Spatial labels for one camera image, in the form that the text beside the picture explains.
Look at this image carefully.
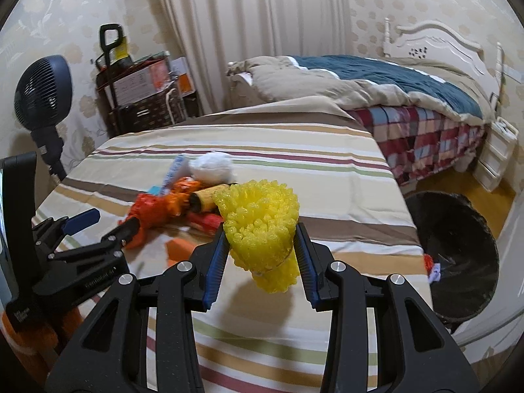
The white drawer unit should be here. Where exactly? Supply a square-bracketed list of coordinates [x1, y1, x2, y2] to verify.
[474, 116, 519, 192]

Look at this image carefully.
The flat orange wrapper piece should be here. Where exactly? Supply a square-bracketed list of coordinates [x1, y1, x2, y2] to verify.
[165, 239, 198, 263]

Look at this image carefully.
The large orange plastic wrapper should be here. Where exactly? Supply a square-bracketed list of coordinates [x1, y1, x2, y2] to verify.
[119, 192, 191, 250]

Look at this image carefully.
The patterned orange wrapper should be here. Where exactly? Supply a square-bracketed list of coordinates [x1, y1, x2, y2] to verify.
[169, 175, 205, 198]

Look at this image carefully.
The white bed headboard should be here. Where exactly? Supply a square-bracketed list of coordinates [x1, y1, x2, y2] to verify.
[383, 18, 505, 93]

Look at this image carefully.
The black round waste bin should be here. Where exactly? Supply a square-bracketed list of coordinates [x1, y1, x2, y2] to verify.
[403, 191, 501, 333]

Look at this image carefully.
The dark blue standing fan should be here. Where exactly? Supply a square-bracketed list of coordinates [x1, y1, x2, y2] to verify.
[13, 54, 73, 181]

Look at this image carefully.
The plaid bed sheet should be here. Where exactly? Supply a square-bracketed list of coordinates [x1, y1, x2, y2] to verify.
[347, 103, 491, 188]

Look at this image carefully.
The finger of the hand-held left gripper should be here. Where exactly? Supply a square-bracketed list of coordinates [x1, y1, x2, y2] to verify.
[33, 208, 101, 249]
[49, 218, 142, 264]

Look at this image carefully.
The small brown bottle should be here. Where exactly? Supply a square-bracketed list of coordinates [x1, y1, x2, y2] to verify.
[188, 185, 230, 214]

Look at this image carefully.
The yellow tag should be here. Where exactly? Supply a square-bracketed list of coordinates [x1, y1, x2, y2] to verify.
[114, 36, 132, 61]

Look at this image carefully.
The cream curtain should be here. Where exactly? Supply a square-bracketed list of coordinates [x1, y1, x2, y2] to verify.
[151, 0, 353, 112]

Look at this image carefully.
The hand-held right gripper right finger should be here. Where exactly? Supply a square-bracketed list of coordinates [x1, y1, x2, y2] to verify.
[294, 223, 479, 393]

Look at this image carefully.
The white crumpled plastic bag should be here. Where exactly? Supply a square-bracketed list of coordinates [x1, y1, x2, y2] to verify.
[192, 151, 239, 186]

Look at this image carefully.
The striped bed sheet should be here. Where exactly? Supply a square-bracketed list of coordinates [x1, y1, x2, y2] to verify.
[35, 104, 435, 393]

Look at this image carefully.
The white cord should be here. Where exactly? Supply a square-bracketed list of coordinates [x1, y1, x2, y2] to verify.
[164, 87, 181, 127]

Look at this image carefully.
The yellow foam fruit net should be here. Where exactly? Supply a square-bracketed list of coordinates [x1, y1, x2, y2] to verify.
[214, 179, 300, 294]

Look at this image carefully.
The orange white box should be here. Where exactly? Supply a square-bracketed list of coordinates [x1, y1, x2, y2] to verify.
[171, 57, 196, 96]

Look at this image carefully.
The silver blue sachet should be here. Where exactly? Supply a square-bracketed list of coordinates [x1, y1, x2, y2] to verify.
[161, 154, 193, 194]

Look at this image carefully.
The beige teal duvet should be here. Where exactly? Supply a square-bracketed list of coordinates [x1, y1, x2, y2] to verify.
[226, 54, 497, 127]

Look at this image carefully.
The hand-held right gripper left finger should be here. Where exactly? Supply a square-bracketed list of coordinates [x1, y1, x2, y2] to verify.
[45, 229, 228, 393]

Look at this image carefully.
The black trolley handle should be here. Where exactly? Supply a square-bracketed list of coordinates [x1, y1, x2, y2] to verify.
[98, 24, 128, 134]

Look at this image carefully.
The cardboard box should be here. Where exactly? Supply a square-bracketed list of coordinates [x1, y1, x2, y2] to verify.
[112, 65, 173, 106]

